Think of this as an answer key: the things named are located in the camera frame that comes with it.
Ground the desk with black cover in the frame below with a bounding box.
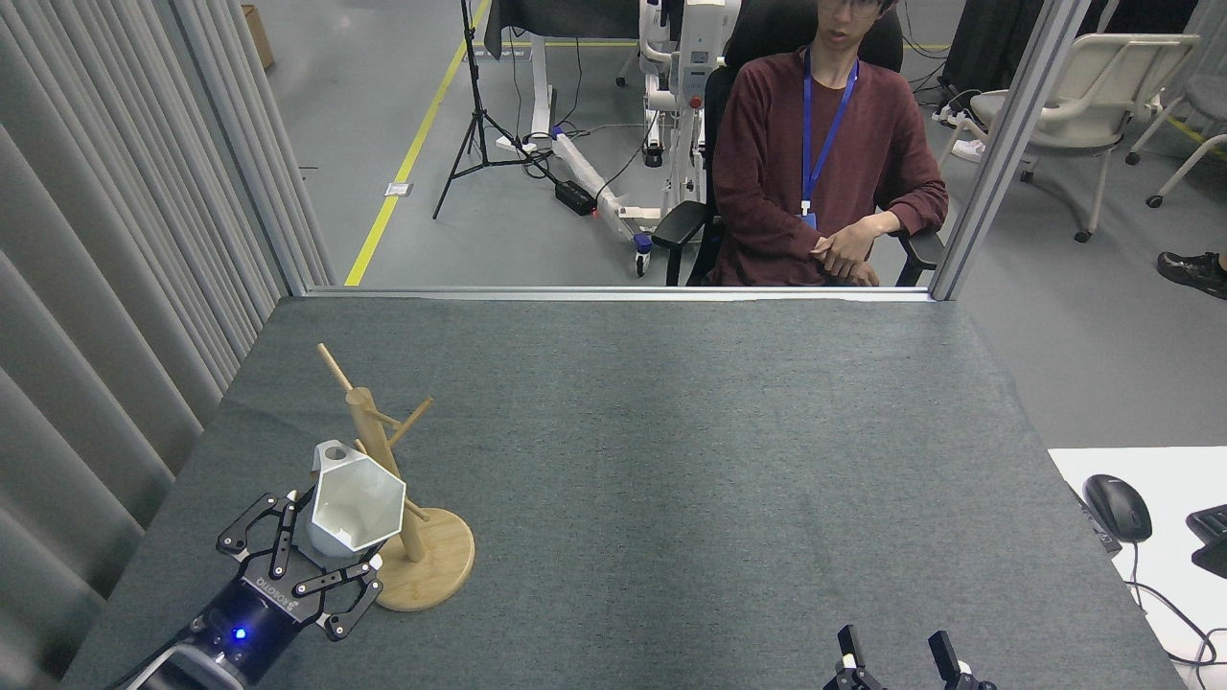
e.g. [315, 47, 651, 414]
[484, 0, 643, 156]

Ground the black office chair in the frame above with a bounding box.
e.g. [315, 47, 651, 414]
[652, 0, 948, 288]

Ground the grey seat white-legged chair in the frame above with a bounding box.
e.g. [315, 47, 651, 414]
[1126, 72, 1227, 210]

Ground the black shoe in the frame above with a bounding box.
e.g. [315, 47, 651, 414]
[1156, 251, 1227, 301]

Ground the silver post beside person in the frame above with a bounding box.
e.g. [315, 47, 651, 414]
[928, 0, 1094, 302]

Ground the black mouse cable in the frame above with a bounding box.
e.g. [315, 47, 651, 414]
[1129, 540, 1227, 672]

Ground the white hexagonal cup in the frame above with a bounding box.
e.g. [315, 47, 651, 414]
[305, 440, 406, 562]

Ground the silver table edge rail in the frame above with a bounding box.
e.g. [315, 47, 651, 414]
[305, 285, 936, 304]

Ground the person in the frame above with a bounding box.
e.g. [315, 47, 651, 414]
[705, 0, 950, 288]

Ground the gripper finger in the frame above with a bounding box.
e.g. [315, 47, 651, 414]
[217, 488, 316, 577]
[824, 625, 869, 690]
[927, 630, 998, 690]
[291, 554, 384, 641]

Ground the grey felt table cover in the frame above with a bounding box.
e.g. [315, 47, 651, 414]
[62, 295, 1185, 690]

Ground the black flat device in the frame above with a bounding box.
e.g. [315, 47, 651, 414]
[1067, 482, 1123, 557]

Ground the wooden cup rack stand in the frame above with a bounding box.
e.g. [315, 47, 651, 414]
[316, 343, 476, 612]

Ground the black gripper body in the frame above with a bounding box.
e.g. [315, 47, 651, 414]
[196, 564, 323, 665]

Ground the grey pleated curtain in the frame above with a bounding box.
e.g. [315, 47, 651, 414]
[0, 0, 336, 690]

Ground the black hanging cloth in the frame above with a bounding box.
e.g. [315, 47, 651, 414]
[941, 0, 1060, 92]

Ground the person's left hand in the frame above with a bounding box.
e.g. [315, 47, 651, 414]
[811, 226, 877, 281]

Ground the white side desk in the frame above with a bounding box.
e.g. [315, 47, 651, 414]
[1048, 447, 1227, 690]

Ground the black keyboard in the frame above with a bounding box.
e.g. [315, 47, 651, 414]
[1187, 505, 1227, 580]

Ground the blue lanyard with badge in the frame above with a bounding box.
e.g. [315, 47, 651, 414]
[801, 48, 861, 231]

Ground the white stand on wheels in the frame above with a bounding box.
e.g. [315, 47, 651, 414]
[551, 0, 744, 279]

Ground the white power strip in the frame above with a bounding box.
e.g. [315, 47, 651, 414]
[932, 103, 988, 162]

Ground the black tripod stand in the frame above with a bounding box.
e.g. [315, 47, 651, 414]
[433, 0, 555, 221]

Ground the cardboard box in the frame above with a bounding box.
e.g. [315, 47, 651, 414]
[240, 5, 276, 71]

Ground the white chair with armrests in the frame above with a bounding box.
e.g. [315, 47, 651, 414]
[970, 34, 1201, 244]

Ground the black computer mouse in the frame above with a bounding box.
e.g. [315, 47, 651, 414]
[1083, 474, 1153, 544]

